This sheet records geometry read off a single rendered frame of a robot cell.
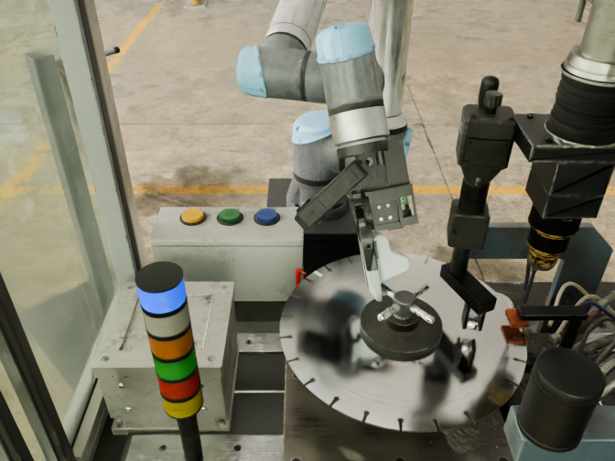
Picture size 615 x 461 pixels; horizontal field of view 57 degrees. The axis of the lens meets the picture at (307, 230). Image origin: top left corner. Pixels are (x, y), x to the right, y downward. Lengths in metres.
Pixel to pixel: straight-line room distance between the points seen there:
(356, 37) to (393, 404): 0.45
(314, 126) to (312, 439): 0.69
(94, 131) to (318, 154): 0.56
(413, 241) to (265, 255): 1.58
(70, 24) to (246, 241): 0.46
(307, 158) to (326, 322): 0.56
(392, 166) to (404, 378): 0.27
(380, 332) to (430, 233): 1.88
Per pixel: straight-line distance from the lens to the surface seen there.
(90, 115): 0.86
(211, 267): 1.08
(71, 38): 0.83
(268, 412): 0.94
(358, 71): 0.75
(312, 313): 0.81
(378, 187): 0.76
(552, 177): 0.67
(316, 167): 1.28
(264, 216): 1.07
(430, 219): 2.73
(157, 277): 0.56
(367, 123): 0.74
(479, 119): 0.65
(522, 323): 0.82
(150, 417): 0.93
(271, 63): 0.87
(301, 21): 0.95
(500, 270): 2.50
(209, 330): 0.86
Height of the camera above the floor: 1.51
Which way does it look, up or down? 36 degrees down
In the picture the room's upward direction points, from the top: straight up
